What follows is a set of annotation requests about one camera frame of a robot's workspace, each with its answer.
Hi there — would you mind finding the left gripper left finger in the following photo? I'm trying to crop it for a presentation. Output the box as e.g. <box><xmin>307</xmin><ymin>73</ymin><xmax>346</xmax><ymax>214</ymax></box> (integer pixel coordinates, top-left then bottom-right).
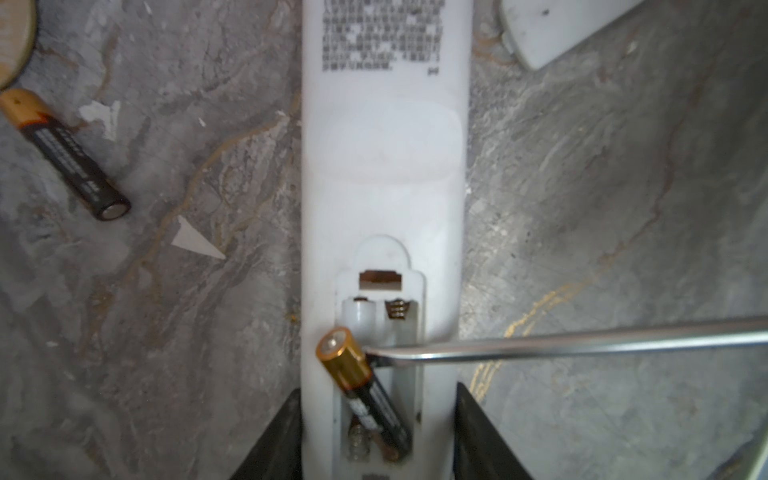
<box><xmin>230</xmin><ymin>388</ymin><xmax>303</xmax><ymax>480</ymax></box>

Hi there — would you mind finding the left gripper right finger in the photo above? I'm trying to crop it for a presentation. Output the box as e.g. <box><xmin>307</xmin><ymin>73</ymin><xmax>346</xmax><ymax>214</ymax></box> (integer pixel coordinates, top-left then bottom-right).
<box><xmin>453</xmin><ymin>383</ymin><xmax>533</xmax><ymax>480</ymax></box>

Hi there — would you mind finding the black gold battery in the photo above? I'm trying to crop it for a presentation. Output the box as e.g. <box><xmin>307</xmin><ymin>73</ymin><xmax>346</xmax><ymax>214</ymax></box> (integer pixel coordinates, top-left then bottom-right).
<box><xmin>1</xmin><ymin>89</ymin><xmax>131</xmax><ymax>221</ymax></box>
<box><xmin>316</xmin><ymin>327</ymin><xmax>412</xmax><ymax>462</ymax></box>

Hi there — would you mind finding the orange handled screwdriver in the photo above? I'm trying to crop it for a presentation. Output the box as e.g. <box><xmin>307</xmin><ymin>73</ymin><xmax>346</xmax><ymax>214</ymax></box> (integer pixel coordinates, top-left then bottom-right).
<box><xmin>364</xmin><ymin>316</ymin><xmax>767</xmax><ymax>368</ymax></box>

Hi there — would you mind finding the white remote control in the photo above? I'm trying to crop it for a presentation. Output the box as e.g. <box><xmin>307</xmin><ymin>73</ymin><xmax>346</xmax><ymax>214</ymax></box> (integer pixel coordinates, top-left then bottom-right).
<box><xmin>300</xmin><ymin>1</ymin><xmax>473</xmax><ymax>479</ymax></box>

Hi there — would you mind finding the white battery cover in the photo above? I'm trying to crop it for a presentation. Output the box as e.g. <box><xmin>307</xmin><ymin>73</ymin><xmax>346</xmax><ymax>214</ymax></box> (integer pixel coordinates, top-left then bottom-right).
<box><xmin>499</xmin><ymin>0</ymin><xmax>642</xmax><ymax>71</ymax></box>

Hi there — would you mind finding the round wooden coaster sticker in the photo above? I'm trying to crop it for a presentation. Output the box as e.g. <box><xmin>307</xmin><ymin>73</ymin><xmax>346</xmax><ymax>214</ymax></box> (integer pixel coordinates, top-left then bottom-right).
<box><xmin>0</xmin><ymin>0</ymin><xmax>38</xmax><ymax>89</ymax></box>

